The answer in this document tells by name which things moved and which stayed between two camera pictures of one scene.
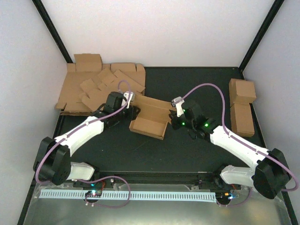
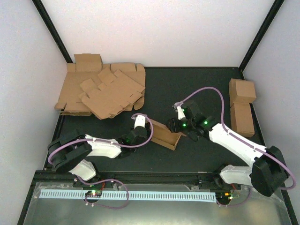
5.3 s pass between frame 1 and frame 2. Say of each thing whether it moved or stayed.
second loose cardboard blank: stayed
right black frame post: stayed
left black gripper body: moved
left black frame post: stayed
